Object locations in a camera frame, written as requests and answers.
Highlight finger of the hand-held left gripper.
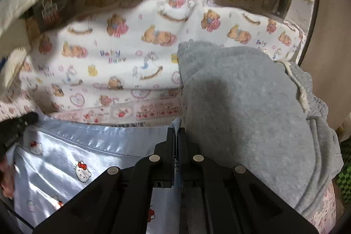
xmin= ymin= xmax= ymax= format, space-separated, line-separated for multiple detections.
xmin=15 ymin=112 xmax=39 ymax=129

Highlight light blue cat print pants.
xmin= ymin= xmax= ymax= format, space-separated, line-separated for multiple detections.
xmin=5 ymin=117 xmax=209 ymax=234

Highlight bear printed blanket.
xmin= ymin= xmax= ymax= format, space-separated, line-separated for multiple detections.
xmin=0 ymin=0 xmax=338 ymax=234

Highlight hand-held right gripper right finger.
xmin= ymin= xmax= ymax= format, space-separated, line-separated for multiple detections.
xmin=178 ymin=128 xmax=319 ymax=234

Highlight green black checked cloth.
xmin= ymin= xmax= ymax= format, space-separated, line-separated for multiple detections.
xmin=333 ymin=165 xmax=351 ymax=207

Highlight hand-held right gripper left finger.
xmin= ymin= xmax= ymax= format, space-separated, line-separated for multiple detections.
xmin=33 ymin=127 xmax=175 ymax=234

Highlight person's left hand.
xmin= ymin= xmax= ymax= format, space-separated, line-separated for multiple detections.
xmin=0 ymin=159 xmax=16 ymax=198

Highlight grey sweatpants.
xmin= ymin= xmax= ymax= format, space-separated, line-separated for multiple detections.
xmin=177 ymin=41 xmax=344 ymax=221

